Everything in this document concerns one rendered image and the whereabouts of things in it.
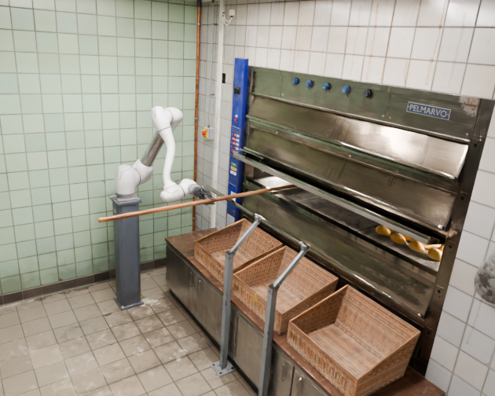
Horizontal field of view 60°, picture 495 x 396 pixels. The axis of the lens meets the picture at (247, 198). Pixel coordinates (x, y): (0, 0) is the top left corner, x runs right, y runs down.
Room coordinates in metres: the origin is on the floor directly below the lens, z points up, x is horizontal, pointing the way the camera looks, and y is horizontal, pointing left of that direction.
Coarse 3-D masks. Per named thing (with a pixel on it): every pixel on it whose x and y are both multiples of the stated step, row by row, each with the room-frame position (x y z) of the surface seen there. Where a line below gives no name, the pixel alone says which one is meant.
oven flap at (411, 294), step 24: (264, 216) 3.20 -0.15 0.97; (288, 216) 3.01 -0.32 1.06; (312, 240) 2.75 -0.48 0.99; (336, 240) 2.61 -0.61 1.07; (336, 264) 2.50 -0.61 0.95; (360, 264) 2.40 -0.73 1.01; (384, 264) 2.29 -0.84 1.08; (384, 288) 2.22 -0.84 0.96; (408, 288) 2.12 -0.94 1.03; (432, 288) 2.03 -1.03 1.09
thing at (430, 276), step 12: (252, 180) 3.47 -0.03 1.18; (264, 192) 3.25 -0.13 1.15; (276, 192) 3.18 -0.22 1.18; (288, 204) 3.00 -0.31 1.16; (300, 204) 2.95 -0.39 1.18; (312, 216) 2.78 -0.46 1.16; (324, 216) 2.75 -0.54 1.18; (336, 228) 2.59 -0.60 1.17; (348, 228) 2.57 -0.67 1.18; (360, 240) 2.43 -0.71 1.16; (372, 240) 2.40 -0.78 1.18; (384, 252) 2.27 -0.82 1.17; (396, 252) 2.26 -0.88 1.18; (408, 264) 2.14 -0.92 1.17; (420, 264) 2.13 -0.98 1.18; (432, 276) 2.02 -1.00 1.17
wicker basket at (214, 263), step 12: (228, 228) 3.32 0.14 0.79; (240, 228) 3.39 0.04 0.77; (204, 240) 3.20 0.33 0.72; (216, 240) 3.26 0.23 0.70; (228, 240) 3.32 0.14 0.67; (252, 240) 3.22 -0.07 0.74; (264, 240) 3.12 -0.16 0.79; (276, 240) 3.01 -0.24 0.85; (204, 252) 3.01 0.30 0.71; (216, 252) 3.25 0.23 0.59; (240, 252) 3.28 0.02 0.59; (252, 252) 3.18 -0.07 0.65; (264, 252) 2.87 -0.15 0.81; (204, 264) 3.00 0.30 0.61; (216, 264) 2.85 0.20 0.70; (240, 264) 3.07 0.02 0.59; (276, 264) 2.94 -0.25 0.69; (216, 276) 2.85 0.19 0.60
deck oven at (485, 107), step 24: (480, 120) 1.98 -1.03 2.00; (312, 144) 2.86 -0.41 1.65; (480, 144) 1.96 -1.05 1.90; (288, 168) 3.03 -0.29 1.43; (384, 168) 2.36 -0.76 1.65; (408, 168) 2.23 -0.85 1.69; (240, 192) 3.52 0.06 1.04; (456, 192) 2.00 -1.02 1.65; (240, 216) 3.50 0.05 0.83; (408, 216) 2.19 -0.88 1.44; (456, 216) 1.98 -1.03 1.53; (288, 240) 2.97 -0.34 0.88; (456, 240) 1.96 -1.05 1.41; (360, 288) 2.38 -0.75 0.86; (408, 312) 2.09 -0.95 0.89; (432, 312) 1.98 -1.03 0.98; (432, 336) 1.96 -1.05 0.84
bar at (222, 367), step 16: (240, 208) 2.84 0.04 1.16; (256, 224) 2.67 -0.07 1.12; (272, 224) 2.56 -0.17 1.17; (240, 240) 2.60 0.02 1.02; (288, 272) 2.22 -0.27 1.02; (224, 288) 2.56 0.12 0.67; (272, 288) 2.15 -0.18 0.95; (224, 304) 2.55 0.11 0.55; (272, 304) 2.15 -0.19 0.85; (224, 320) 2.54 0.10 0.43; (272, 320) 2.16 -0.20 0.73; (224, 336) 2.54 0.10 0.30; (272, 336) 2.16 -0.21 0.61; (224, 352) 2.54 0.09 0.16; (224, 368) 2.54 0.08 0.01
